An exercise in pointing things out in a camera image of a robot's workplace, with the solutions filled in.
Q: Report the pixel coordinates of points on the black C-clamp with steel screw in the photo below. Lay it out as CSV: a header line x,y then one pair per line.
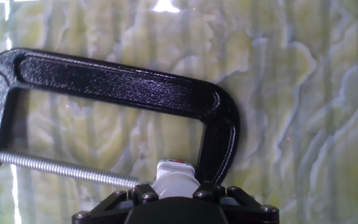
x,y
120,84

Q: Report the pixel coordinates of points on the green marble pattern mat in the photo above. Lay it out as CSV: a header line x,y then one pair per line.
x,y
291,124

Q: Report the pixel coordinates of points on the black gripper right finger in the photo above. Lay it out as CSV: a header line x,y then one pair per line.
x,y
244,205

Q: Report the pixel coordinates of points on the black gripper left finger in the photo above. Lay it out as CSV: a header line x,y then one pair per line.
x,y
113,202

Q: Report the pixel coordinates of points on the white light bulb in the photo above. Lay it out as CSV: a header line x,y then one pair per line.
x,y
176,186

